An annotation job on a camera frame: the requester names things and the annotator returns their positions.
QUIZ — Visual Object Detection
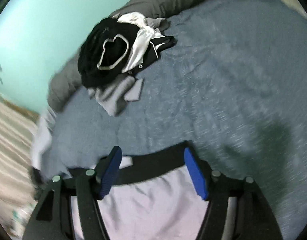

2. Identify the light grey zip jacket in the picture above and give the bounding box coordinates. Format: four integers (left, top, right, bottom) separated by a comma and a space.
68, 141, 239, 240

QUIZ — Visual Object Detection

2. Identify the black and white clothes pile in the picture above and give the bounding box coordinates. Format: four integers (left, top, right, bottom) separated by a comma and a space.
78, 11, 176, 88

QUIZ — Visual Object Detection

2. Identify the beige striped curtain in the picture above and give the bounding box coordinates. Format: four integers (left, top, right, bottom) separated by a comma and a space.
0, 99, 36, 239

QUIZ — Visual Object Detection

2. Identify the light grey blanket at bedside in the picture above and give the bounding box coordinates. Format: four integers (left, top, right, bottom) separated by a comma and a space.
30, 106, 57, 171

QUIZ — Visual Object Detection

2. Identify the grey garment under pile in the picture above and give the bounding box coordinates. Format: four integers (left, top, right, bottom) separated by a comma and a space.
88, 74, 144, 116

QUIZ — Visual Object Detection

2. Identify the dark grey rolled duvet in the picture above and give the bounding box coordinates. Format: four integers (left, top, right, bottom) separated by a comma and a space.
47, 0, 204, 112

